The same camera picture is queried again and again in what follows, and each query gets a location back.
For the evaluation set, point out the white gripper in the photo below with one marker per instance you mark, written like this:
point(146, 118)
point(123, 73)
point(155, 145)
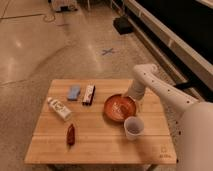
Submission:
point(136, 91)

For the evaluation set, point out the orange ceramic bowl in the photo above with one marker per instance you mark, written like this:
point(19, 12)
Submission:
point(118, 108)

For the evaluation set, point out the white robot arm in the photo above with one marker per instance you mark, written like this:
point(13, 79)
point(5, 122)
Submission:
point(195, 146)

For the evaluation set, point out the white paper cup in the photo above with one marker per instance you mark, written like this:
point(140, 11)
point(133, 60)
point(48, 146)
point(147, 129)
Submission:
point(133, 127)

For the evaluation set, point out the blue sponge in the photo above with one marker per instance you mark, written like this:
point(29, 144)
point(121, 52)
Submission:
point(74, 92)

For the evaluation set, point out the black object on floor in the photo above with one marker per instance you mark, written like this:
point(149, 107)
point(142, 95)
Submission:
point(122, 25)

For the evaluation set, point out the white lotion tube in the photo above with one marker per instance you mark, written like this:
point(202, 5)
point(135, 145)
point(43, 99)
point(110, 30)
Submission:
point(59, 108)

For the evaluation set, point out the equipment at top edge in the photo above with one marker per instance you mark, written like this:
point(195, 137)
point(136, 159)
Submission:
point(60, 5)

